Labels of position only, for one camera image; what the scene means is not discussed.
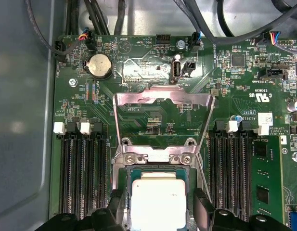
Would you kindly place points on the black PC tower case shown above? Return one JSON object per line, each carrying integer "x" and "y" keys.
{"x": 18, "y": 120}

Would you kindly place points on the CPU socket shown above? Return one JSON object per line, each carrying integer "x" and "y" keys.
{"x": 118, "y": 173}

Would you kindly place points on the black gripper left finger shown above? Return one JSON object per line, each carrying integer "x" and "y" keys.
{"x": 115, "y": 211}

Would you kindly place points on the green motherboard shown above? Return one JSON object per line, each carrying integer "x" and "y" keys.
{"x": 90, "y": 108}

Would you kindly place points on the black RAM slot white clip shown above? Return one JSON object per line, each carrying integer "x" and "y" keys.
{"x": 88, "y": 173}
{"x": 64, "y": 173}
{"x": 230, "y": 173}

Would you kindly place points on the silver topped CPU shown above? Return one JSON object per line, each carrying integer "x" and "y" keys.
{"x": 158, "y": 204}

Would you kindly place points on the metal CPU socket cover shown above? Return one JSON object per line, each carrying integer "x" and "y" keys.
{"x": 143, "y": 97}

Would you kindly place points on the small round capacitor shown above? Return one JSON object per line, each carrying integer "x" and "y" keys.
{"x": 296, "y": 106}
{"x": 236, "y": 118}

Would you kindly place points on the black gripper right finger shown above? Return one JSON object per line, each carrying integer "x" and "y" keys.
{"x": 201, "y": 209}

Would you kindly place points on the green RAM stick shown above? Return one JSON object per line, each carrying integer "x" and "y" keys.
{"x": 266, "y": 168}

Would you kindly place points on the silver coin battery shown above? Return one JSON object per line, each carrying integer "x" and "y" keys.
{"x": 100, "y": 65}

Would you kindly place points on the blue plastic connector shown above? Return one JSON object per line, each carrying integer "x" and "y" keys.
{"x": 296, "y": 219}

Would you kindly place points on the internal USB port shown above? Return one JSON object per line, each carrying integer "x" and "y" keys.
{"x": 176, "y": 69}

